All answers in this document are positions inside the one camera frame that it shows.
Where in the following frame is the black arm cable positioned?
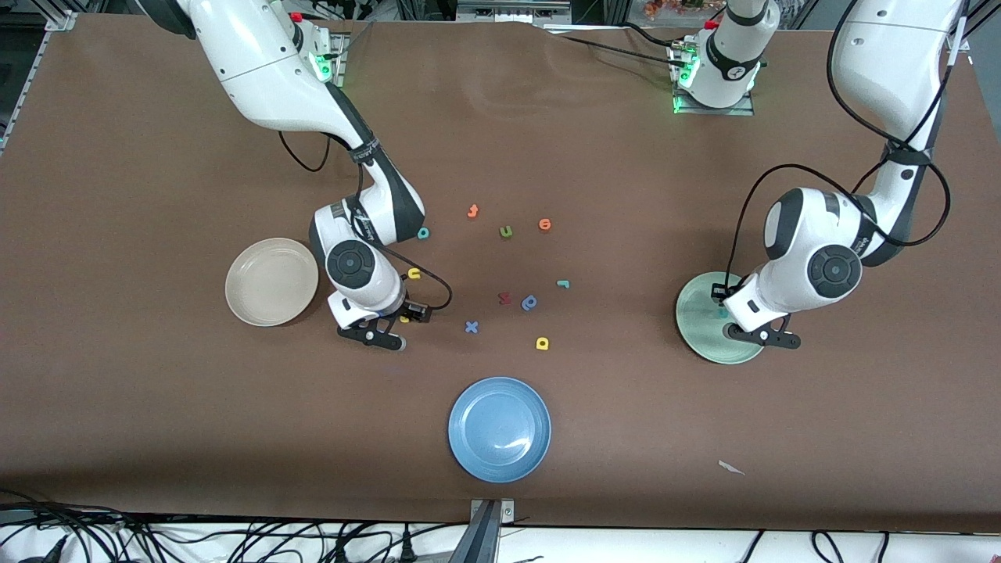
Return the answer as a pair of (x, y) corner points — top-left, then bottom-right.
(278, 129), (454, 312)
(723, 0), (971, 294)

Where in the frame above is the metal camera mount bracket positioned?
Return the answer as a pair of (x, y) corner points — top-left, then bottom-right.
(450, 498), (516, 563)

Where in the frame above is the light green round plate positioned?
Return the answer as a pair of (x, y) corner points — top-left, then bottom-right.
(676, 271), (773, 366)

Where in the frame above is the aluminium frame rail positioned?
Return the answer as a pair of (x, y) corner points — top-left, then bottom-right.
(946, 16), (975, 65)
(0, 10), (79, 153)

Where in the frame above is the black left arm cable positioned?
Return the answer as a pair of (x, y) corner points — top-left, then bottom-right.
(723, 0), (971, 294)

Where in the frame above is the blue round plate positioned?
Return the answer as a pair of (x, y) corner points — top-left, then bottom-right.
(447, 376), (552, 484)

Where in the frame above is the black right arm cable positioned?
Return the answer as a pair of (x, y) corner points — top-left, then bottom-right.
(278, 129), (454, 312)

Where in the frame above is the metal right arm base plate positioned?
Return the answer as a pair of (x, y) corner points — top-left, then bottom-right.
(313, 31), (346, 88)

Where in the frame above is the black cable tangle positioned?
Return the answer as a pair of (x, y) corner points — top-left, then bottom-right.
(0, 489), (470, 563)

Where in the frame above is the beige brown round plate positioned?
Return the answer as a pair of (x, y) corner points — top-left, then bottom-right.
(224, 238), (319, 328)

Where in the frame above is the black base cable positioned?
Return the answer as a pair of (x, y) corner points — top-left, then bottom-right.
(544, 30), (683, 67)

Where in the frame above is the grey metal box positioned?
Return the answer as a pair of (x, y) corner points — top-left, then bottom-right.
(457, 0), (572, 23)

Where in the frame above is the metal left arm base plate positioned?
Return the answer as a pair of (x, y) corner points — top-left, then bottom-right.
(673, 43), (756, 117)

